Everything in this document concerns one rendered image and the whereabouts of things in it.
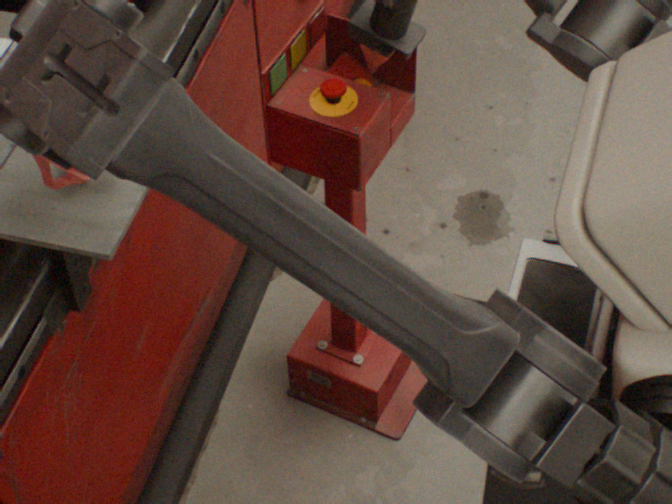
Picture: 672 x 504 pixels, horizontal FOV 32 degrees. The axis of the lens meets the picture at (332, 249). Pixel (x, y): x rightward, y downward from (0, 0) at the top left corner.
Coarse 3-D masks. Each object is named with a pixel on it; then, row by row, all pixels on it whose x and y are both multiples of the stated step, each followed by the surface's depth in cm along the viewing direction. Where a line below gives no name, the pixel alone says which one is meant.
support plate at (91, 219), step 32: (32, 160) 134; (0, 192) 130; (32, 192) 130; (64, 192) 130; (96, 192) 130; (128, 192) 130; (0, 224) 127; (32, 224) 127; (64, 224) 127; (96, 224) 127; (128, 224) 127; (96, 256) 125
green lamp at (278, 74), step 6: (282, 60) 171; (276, 66) 169; (282, 66) 171; (270, 72) 168; (276, 72) 170; (282, 72) 172; (270, 78) 169; (276, 78) 171; (282, 78) 173; (276, 84) 172; (276, 90) 172
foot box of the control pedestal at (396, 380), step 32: (320, 320) 228; (288, 352) 223; (320, 352) 223; (384, 352) 223; (320, 384) 224; (352, 384) 219; (384, 384) 220; (416, 384) 231; (352, 416) 226; (384, 416) 226
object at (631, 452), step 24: (600, 408) 83; (624, 408) 81; (624, 432) 79; (648, 432) 81; (600, 456) 79; (624, 456) 79; (648, 456) 80; (552, 480) 82; (576, 480) 80; (600, 480) 79; (624, 480) 79; (648, 480) 79
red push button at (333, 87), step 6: (324, 84) 170; (330, 84) 170; (336, 84) 170; (342, 84) 170; (324, 90) 169; (330, 90) 169; (336, 90) 169; (342, 90) 169; (324, 96) 169; (330, 96) 169; (336, 96) 169; (330, 102) 171; (336, 102) 171
